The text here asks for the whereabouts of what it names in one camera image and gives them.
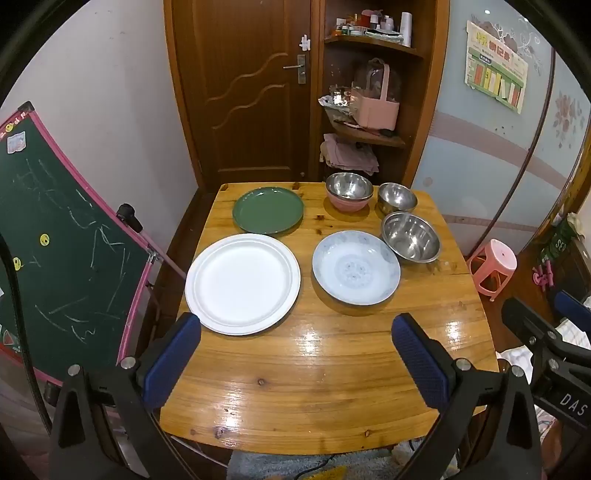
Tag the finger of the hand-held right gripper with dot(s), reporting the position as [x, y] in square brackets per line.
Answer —
[531, 330]
[575, 311]

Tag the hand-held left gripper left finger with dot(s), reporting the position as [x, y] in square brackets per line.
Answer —
[173, 364]

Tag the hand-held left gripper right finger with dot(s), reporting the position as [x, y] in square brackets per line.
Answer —
[422, 364]

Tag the white plate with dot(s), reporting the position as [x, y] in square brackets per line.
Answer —
[242, 284]

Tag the blue patterned dish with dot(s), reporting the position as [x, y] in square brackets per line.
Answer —
[355, 267]

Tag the large steel bowl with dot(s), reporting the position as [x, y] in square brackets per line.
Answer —
[411, 237]

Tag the small steel bowl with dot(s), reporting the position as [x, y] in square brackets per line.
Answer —
[397, 198]

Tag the green plate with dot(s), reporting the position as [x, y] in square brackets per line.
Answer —
[268, 210]

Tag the medium steel bowl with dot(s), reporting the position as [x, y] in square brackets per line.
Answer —
[348, 187]

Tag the white checked blanket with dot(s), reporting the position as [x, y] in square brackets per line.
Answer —
[575, 334]

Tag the pink toy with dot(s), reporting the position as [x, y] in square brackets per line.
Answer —
[544, 278]

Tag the green printed bag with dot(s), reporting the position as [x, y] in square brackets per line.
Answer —
[556, 242]

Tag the pink plastic stool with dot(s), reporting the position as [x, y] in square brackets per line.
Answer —
[491, 263]

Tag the light blue sliding wardrobe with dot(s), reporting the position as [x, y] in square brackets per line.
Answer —
[485, 161]

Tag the pink folded cloth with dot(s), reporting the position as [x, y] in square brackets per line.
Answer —
[348, 154]

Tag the pink basket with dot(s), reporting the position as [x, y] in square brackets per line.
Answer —
[376, 110]

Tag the wooden shelf unit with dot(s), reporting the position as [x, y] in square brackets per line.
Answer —
[425, 92]

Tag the shiny foil packets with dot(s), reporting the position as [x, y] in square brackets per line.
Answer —
[334, 101]

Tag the brown wooden door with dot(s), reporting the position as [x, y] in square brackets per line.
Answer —
[244, 92]

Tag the white tube bottle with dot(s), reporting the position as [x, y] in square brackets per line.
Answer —
[406, 28]

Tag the white door hook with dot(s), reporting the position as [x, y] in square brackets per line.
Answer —
[305, 43]

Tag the group of small bottles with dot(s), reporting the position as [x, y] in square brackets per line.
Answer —
[369, 23]

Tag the green chalkboard with pink frame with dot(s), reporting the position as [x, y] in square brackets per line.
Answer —
[69, 254]

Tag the wall poster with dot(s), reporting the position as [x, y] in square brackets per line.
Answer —
[496, 69]

